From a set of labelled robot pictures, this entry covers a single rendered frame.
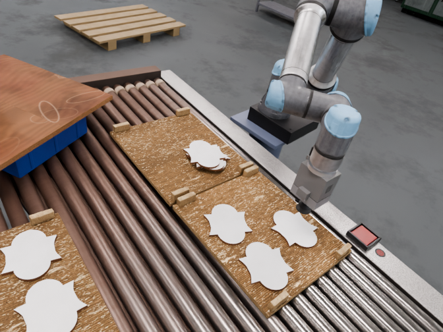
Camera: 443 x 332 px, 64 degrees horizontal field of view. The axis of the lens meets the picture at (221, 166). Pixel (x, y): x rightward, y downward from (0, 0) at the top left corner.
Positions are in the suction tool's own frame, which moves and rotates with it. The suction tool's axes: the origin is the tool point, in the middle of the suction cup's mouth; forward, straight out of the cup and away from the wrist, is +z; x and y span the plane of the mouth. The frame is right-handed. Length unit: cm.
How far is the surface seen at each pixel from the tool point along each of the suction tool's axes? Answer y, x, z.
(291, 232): 0.5, -2.3, 8.2
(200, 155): -38.6, -6.8, 5.7
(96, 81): -103, -15, 8
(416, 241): 14, 155, 103
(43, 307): -14, -66, 8
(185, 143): -50, -5, 9
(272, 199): -12.5, 3.4, 9.0
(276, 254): 3.8, -11.9, 8.2
